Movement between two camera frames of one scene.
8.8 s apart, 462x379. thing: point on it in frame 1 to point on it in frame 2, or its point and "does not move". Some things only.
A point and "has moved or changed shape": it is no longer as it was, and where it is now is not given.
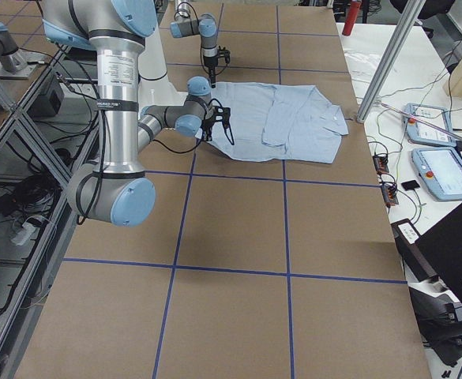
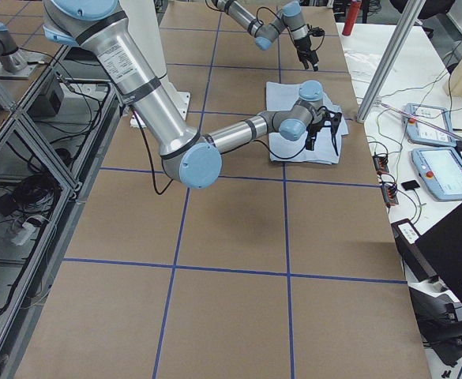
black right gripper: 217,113 to 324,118
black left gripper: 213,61 to 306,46
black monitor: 454,248 does not move
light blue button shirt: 279,123 has moved or changed shape
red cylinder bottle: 351,15 does not move
